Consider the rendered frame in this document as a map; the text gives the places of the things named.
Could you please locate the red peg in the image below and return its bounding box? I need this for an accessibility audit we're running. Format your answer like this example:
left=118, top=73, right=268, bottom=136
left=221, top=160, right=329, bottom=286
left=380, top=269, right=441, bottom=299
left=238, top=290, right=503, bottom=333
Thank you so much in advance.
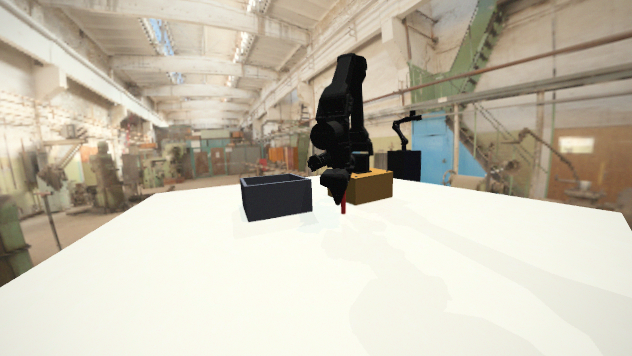
left=341, top=191, right=346, bottom=215

